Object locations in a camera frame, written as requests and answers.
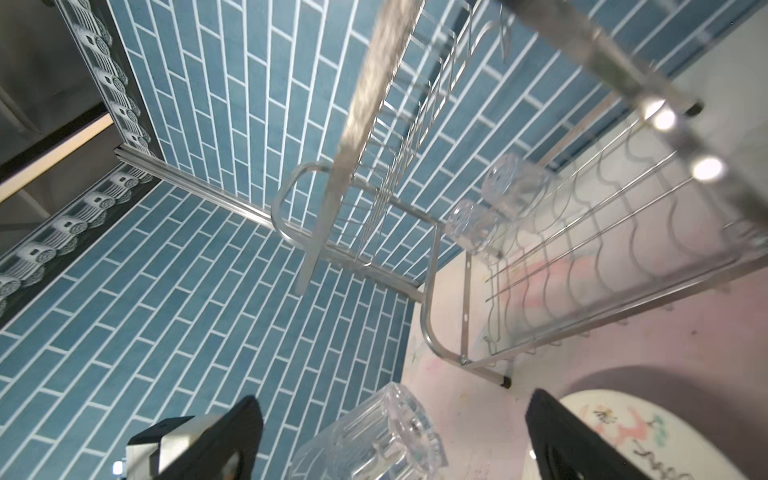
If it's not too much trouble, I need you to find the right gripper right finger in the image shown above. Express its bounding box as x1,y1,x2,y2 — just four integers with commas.
525,389,647,480

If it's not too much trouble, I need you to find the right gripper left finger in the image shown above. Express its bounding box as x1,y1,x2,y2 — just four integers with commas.
157,395,264,479

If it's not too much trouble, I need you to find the white plate with painted design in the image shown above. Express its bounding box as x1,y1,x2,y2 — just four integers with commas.
522,390,745,479

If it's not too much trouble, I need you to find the clear glass cup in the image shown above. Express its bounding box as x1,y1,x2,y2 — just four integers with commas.
445,200,510,259
287,382,449,479
481,154,556,220

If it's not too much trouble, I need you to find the steel two-tier dish rack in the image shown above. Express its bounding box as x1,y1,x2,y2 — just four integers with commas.
270,1,767,388

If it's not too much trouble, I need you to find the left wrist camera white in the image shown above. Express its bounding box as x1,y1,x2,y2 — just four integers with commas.
112,415,218,479

